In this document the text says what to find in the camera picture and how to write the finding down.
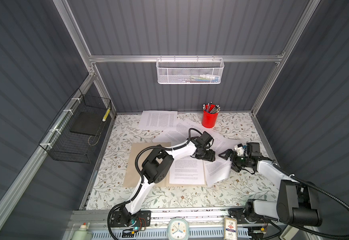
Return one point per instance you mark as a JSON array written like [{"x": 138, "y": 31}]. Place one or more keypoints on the red pen cup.
[{"x": 210, "y": 114}]

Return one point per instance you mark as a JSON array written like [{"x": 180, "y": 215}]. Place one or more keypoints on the white glue bottle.
[{"x": 83, "y": 233}]

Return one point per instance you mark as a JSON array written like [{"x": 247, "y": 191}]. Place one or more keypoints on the black notebook in basket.
[{"x": 88, "y": 124}]

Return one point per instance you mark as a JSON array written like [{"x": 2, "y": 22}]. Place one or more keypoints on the black wire basket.
[{"x": 62, "y": 145}]

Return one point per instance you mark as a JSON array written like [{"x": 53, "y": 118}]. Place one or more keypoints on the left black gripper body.
[{"x": 200, "y": 156}]

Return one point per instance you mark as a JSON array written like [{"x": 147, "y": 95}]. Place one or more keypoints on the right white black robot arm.
[{"x": 296, "y": 203}]

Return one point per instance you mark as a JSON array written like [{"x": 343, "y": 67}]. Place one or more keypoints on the white desk clock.
[{"x": 178, "y": 229}]

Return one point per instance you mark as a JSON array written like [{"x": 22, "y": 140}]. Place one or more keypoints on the black white stapler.
[{"x": 288, "y": 233}]

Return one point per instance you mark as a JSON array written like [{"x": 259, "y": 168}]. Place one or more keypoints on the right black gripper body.
[{"x": 239, "y": 161}]

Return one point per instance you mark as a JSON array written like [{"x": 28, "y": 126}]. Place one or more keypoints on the yellow marker in basket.
[{"x": 107, "y": 113}]

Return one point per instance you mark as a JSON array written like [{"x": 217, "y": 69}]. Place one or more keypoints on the large front printed sheet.
[{"x": 216, "y": 171}]

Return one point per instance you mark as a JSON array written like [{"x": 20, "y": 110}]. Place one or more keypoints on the small card box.
[{"x": 230, "y": 229}]

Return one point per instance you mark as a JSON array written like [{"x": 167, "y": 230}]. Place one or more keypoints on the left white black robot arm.
[{"x": 153, "y": 164}]

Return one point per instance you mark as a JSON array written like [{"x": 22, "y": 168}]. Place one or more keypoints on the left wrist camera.
[{"x": 206, "y": 140}]

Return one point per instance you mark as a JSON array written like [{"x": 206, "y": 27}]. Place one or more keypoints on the white wire mesh basket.
[{"x": 172, "y": 71}]

